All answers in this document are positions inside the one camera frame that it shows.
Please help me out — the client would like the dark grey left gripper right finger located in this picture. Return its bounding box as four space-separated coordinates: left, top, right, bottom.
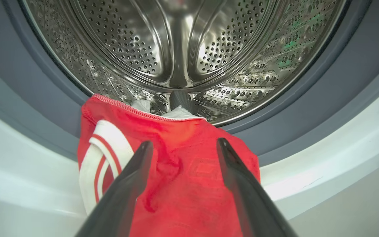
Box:
216 138 298 237

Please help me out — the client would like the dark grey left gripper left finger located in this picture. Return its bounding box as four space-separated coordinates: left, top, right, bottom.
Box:
74 141 154 237

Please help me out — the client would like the red jersey with white trim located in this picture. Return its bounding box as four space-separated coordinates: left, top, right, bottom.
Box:
77 94 261 237

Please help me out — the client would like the white front-load washing machine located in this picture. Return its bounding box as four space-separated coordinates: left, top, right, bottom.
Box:
0 49 379 237

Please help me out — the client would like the stainless steel washing machine drum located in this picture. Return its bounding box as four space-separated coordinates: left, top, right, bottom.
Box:
20 0 347 127

